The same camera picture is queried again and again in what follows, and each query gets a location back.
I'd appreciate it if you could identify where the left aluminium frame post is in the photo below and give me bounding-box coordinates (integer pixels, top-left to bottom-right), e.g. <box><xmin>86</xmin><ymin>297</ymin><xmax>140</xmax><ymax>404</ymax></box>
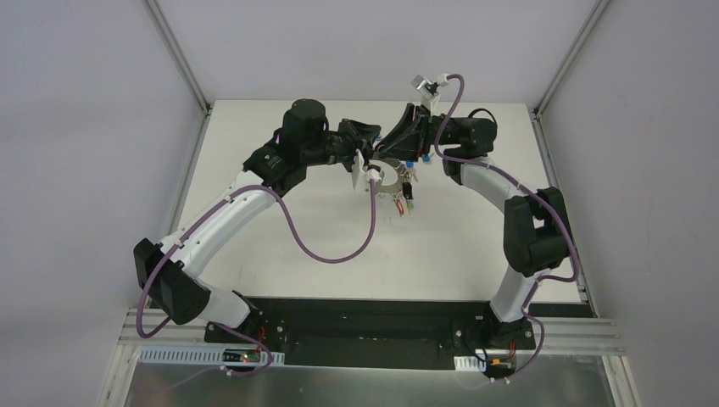
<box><xmin>142</xmin><ymin>0</ymin><xmax>211</xmax><ymax>116</ymax></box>

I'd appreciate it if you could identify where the white cable duct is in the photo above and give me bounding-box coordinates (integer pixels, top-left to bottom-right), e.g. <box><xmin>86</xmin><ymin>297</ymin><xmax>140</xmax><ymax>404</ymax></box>
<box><xmin>454</xmin><ymin>355</ymin><xmax>487</xmax><ymax>372</ymax></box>
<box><xmin>138</xmin><ymin>346</ymin><xmax>269</xmax><ymax>367</ymax></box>

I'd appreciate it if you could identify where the metal keyring with keys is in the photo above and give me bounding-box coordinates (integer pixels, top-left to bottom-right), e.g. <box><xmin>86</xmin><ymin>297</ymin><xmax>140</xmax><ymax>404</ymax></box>
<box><xmin>371</xmin><ymin>159</ymin><xmax>418</xmax><ymax>217</ymax></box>

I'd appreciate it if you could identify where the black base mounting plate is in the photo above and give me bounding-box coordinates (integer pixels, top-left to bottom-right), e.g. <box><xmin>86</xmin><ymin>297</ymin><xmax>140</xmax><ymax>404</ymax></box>
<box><xmin>239</xmin><ymin>297</ymin><xmax>536</xmax><ymax>370</ymax></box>

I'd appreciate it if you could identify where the left white cable duct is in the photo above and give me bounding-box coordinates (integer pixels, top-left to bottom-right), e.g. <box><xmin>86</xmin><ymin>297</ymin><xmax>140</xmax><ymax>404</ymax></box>
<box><xmin>138</xmin><ymin>346</ymin><xmax>269</xmax><ymax>367</ymax></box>

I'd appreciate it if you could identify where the right white cable duct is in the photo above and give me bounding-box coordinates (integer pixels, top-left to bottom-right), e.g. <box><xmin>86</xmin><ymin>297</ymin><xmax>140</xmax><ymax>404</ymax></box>
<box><xmin>454</xmin><ymin>355</ymin><xmax>487</xmax><ymax>372</ymax></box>

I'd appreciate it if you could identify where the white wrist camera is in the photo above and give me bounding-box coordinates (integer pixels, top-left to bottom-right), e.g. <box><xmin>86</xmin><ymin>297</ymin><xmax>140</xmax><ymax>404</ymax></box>
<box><xmin>351</xmin><ymin>149</ymin><xmax>384</xmax><ymax>193</ymax></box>
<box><xmin>410</xmin><ymin>73</ymin><xmax>449</xmax><ymax>114</ymax></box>

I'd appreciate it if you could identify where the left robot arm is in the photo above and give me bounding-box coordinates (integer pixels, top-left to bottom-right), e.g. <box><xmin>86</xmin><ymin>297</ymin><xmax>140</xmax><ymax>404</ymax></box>
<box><xmin>133</xmin><ymin>98</ymin><xmax>382</xmax><ymax>343</ymax></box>

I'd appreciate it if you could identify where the right aluminium frame post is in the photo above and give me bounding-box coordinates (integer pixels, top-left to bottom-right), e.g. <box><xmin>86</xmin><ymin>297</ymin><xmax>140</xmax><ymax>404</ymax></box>
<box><xmin>533</xmin><ymin>0</ymin><xmax>613</xmax><ymax>118</ymax></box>

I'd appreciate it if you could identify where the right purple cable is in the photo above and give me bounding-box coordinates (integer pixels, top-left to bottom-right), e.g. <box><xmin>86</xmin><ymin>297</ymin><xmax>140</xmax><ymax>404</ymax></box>
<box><xmin>432</xmin><ymin>74</ymin><xmax>581</xmax><ymax>315</ymax></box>

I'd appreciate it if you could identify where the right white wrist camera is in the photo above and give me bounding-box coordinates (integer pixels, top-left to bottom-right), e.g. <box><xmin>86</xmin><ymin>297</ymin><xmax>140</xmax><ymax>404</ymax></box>
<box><xmin>410</xmin><ymin>73</ymin><xmax>449</xmax><ymax>114</ymax></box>

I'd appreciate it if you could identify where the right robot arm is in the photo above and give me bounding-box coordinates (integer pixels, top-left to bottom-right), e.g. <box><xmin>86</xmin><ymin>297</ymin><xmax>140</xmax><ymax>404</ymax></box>
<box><xmin>375</xmin><ymin>103</ymin><xmax>571</xmax><ymax>349</ymax></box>

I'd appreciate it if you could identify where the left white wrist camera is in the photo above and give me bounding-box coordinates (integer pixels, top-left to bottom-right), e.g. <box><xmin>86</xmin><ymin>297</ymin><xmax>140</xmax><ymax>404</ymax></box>
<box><xmin>351</xmin><ymin>149</ymin><xmax>384</xmax><ymax>193</ymax></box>

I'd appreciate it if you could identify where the aluminium frame post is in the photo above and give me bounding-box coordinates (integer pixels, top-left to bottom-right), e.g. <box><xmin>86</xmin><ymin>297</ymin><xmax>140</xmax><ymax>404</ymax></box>
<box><xmin>142</xmin><ymin>0</ymin><xmax>211</xmax><ymax>116</ymax></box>
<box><xmin>533</xmin><ymin>0</ymin><xmax>613</xmax><ymax>118</ymax></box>

